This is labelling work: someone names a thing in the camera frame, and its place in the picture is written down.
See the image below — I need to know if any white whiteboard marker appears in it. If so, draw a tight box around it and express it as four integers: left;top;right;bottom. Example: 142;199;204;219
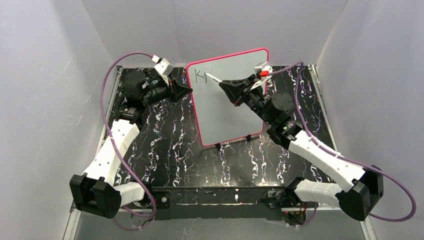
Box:
204;72;222;84

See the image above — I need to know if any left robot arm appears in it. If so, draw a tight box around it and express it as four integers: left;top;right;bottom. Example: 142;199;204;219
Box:
69;69;193;219

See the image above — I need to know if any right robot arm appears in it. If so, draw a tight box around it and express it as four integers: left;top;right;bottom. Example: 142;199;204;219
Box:
218;74;384;221

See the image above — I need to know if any pink framed whiteboard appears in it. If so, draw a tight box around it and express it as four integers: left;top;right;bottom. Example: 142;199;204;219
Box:
186;47;269;147

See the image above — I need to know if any metal whiteboard stand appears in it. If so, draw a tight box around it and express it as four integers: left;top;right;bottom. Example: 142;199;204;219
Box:
201;133;261;152

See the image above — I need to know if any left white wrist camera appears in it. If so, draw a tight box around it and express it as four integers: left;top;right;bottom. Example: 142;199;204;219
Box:
154;58;174;86

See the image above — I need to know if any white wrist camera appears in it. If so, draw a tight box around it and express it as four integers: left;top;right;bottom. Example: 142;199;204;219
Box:
250;61;273;90
154;58;174;86

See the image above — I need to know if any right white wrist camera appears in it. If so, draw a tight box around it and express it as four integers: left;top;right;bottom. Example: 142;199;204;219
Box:
250;61;273;90

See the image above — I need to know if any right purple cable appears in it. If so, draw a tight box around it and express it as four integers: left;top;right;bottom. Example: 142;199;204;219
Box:
264;61;417;228

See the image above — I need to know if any aluminium front rail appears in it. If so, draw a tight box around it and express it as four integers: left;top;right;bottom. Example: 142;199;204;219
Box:
70;187;369;213

